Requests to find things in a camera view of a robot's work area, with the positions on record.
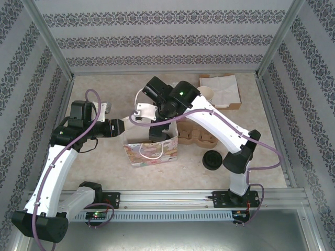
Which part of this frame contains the aluminium frame post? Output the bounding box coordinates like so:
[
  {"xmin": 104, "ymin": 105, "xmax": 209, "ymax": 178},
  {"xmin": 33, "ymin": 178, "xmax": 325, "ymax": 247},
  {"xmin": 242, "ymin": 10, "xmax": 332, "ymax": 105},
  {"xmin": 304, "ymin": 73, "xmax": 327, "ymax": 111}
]
[
  {"xmin": 255, "ymin": 0, "xmax": 314, "ymax": 78},
  {"xmin": 22, "ymin": 0, "xmax": 76, "ymax": 81}
]

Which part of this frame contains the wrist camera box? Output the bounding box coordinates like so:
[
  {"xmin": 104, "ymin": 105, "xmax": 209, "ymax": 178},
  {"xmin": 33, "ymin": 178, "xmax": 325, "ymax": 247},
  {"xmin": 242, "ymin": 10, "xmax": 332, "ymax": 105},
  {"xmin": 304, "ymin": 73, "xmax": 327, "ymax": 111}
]
[
  {"xmin": 93, "ymin": 102, "xmax": 112, "ymax": 122},
  {"xmin": 133, "ymin": 103, "xmax": 158, "ymax": 123}
]

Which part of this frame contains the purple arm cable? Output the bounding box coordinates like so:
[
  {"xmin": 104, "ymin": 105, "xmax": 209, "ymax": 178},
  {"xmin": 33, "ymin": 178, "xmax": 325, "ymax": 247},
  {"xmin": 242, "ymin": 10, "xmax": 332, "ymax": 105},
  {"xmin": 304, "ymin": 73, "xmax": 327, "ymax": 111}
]
[
  {"xmin": 32, "ymin": 89, "xmax": 115, "ymax": 251},
  {"xmin": 130, "ymin": 108, "xmax": 283, "ymax": 227}
]

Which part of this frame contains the aluminium frame bar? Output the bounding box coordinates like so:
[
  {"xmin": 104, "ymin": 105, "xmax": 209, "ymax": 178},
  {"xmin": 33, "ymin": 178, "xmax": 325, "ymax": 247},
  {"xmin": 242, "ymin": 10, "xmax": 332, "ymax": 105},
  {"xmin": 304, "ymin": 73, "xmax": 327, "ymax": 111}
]
[{"xmin": 73, "ymin": 70, "xmax": 259, "ymax": 77}]

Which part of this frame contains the white slotted cable duct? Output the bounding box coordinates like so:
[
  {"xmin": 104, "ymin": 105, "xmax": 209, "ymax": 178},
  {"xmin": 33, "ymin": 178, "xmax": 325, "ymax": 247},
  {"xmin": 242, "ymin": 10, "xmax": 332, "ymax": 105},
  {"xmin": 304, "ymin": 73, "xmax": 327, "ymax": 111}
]
[{"xmin": 66, "ymin": 211, "xmax": 249, "ymax": 222}]

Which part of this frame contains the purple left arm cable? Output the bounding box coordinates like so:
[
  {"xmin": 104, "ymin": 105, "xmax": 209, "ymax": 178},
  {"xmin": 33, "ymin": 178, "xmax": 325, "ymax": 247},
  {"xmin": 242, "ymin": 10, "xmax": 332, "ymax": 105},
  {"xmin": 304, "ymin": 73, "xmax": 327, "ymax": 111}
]
[{"xmin": 32, "ymin": 89, "xmax": 115, "ymax": 251}]

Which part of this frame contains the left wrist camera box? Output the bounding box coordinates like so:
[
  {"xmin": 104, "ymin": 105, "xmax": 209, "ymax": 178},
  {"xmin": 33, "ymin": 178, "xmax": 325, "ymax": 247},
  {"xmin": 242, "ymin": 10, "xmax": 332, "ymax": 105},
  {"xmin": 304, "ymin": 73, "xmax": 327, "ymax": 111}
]
[{"xmin": 93, "ymin": 102, "xmax": 112, "ymax": 122}]

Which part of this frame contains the brown pulp cup carrier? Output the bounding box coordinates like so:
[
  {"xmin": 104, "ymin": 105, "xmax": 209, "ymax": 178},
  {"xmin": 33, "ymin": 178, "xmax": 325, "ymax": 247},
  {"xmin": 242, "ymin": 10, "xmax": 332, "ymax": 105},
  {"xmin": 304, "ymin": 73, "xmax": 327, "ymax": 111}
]
[{"xmin": 176, "ymin": 121, "xmax": 219, "ymax": 147}]

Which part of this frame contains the grey sheet metal panel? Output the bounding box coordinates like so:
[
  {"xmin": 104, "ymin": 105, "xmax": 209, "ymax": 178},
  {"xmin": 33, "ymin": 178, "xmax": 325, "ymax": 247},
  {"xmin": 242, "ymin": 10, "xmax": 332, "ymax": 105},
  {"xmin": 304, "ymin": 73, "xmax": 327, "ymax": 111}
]
[{"xmin": 26, "ymin": 221, "xmax": 319, "ymax": 251}]

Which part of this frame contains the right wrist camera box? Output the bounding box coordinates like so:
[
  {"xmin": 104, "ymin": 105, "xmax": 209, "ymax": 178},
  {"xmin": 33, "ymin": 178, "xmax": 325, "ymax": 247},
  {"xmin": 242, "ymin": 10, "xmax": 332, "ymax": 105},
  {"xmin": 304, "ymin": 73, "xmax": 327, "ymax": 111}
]
[{"xmin": 133, "ymin": 103, "xmax": 158, "ymax": 123}]

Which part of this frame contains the white paper napkin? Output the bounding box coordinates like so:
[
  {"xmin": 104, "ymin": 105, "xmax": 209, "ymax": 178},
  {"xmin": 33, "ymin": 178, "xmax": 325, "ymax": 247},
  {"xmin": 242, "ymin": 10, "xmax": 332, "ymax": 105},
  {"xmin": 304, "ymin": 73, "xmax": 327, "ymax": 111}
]
[{"xmin": 200, "ymin": 75, "xmax": 241, "ymax": 104}]

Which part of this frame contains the black plastic cup lid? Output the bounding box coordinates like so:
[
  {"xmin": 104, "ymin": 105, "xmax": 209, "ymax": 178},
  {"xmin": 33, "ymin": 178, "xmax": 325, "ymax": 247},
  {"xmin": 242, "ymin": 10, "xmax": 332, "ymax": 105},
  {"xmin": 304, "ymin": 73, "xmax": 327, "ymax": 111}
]
[{"xmin": 203, "ymin": 150, "xmax": 225, "ymax": 172}]

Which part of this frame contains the thin black cable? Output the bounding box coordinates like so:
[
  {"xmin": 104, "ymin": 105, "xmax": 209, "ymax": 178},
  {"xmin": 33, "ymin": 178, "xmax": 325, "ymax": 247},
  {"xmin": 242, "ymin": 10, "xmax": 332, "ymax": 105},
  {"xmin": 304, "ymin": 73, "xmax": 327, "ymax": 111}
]
[{"xmin": 78, "ymin": 138, "xmax": 99, "ymax": 154}]

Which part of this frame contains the aluminium mounting rail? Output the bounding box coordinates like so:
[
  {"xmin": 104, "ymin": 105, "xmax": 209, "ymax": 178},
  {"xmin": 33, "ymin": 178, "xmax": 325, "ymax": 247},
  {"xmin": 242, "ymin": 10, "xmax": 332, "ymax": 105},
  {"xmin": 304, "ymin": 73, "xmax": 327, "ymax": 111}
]
[{"xmin": 26, "ymin": 190, "xmax": 312, "ymax": 210}]

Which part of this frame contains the cartoon print paper bag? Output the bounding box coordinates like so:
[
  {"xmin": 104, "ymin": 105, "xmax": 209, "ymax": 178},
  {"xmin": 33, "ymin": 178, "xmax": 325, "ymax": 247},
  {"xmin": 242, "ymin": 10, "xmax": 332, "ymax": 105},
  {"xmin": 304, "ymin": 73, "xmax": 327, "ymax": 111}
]
[{"xmin": 122, "ymin": 88, "xmax": 180, "ymax": 169}]

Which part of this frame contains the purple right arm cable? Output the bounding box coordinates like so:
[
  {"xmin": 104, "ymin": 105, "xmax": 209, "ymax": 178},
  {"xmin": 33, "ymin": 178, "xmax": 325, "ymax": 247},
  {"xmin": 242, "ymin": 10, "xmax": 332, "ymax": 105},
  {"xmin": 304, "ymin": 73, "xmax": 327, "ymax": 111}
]
[{"xmin": 130, "ymin": 108, "xmax": 283, "ymax": 227}]

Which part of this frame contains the brown cardboard tray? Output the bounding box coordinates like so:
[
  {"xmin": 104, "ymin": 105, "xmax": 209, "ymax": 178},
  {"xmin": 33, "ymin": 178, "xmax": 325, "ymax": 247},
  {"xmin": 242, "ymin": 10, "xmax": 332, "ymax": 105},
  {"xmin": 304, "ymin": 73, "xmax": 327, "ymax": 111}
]
[{"xmin": 199, "ymin": 74, "xmax": 242, "ymax": 110}]

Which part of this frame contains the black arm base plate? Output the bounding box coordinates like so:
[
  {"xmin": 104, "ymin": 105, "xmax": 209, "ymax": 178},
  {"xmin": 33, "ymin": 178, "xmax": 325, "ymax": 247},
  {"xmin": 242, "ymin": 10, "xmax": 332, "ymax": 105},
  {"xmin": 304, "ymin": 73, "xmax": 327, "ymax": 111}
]
[
  {"xmin": 211, "ymin": 190, "xmax": 261, "ymax": 209},
  {"xmin": 93, "ymin": 192, "xmax": 121, "ymax": 210}
]

